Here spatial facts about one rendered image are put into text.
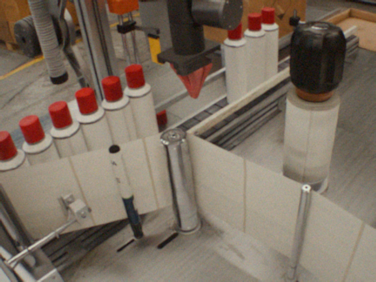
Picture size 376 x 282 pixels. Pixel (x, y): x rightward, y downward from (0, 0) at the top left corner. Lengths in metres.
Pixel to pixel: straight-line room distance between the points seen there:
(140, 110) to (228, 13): 0.25
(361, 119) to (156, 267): 0.64
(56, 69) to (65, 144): 0.15
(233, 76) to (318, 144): 0.34
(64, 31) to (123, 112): 1.07
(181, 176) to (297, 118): 0.20
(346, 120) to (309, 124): 0.41
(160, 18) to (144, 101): 2.67
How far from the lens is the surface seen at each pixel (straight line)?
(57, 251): 0.69
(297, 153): 0.62
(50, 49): 0.68
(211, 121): 0.81
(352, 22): 1.67
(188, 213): 0.59
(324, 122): 0.58
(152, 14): 3.32
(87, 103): 0.62
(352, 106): 1.05
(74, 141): 0.62
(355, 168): 0.76
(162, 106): 0.79
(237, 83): 0.88
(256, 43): 0.89
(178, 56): 0.64
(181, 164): 0.52
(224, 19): 0.56
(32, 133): 0.60
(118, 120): 0.66
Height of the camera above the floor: 1.36
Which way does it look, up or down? 37 degrees down
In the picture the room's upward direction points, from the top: 7 degrees counter-clockwise
